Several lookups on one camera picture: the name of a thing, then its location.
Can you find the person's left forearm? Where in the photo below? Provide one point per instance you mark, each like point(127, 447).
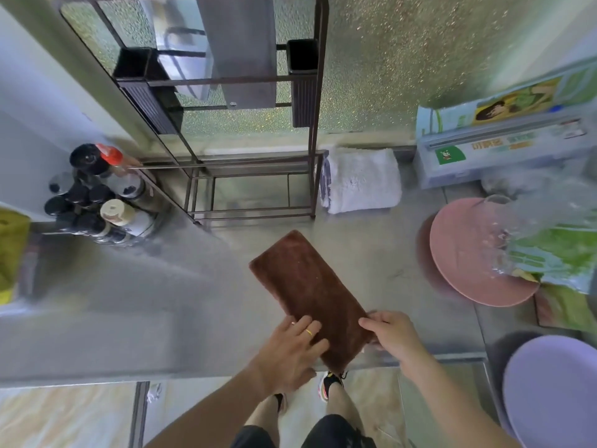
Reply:
point(214, 415)

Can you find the red cap bottle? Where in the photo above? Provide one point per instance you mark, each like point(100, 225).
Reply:
point(110, 154)

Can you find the grey white fluffy towel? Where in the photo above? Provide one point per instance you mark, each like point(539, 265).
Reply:
point(364, 181)

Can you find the pink plate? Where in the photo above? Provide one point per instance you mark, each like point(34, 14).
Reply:
point(461, 256)

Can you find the narrow black utensil holder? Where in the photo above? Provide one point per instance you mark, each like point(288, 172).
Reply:
point(303, 97)

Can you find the purple plate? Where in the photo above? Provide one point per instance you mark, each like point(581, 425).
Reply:
point(555, 396)

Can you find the person's left leg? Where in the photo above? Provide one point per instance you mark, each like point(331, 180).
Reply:
point(263, 419)

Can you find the person's right hand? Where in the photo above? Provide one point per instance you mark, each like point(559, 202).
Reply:
point(401, 340)

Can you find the person's right shoe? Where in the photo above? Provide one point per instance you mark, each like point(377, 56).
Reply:
point(331, 384)

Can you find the black shorts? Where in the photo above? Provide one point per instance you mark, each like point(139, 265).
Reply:
point(336, 433)

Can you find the person's shoe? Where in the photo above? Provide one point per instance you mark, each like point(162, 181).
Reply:
point(331, 384)
point(281, 403)

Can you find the wide black utensil holder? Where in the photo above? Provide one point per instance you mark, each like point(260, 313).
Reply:
point(149, 107)

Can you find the clear cling film cutter box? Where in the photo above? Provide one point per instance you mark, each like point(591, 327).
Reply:
point(489, 158)

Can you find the grey metal cabinet post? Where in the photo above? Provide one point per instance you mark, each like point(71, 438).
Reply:
point(139, 415)

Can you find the green printed plastic bag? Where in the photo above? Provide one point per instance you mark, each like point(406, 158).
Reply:
point(559, 251)

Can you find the green mat with brown border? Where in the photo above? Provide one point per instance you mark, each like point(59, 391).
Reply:
point(569, 307)

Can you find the brown cloth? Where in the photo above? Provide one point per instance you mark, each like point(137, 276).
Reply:
point(303, 275)

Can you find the frosted glass window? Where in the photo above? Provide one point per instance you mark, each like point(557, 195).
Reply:
point(396, 51)

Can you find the cream lid jar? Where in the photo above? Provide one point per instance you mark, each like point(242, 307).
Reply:
point(115, 210)

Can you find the person's left hand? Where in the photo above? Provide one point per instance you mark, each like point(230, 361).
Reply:
point(289, 359)

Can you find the yellow green cloth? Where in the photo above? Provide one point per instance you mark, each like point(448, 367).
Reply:
point(11, 247)

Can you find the person's left shoe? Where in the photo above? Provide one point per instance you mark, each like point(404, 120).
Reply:
point(281, 403)

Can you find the person's right forearm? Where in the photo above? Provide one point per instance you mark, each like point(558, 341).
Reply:
point(457, 410)

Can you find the cluster of black-lid spice jars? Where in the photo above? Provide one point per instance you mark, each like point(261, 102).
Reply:
point(74, 200)

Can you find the brown metal kitchen rack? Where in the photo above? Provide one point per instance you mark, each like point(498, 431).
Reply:
point(321, 23)

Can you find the person's leg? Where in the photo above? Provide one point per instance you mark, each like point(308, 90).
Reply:
point(343, 405)
point(263, 419)

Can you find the clear plastic cup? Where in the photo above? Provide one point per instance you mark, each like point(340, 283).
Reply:
point(522, 214)

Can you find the person's right leg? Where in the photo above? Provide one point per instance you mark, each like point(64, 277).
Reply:
point(343, 405)

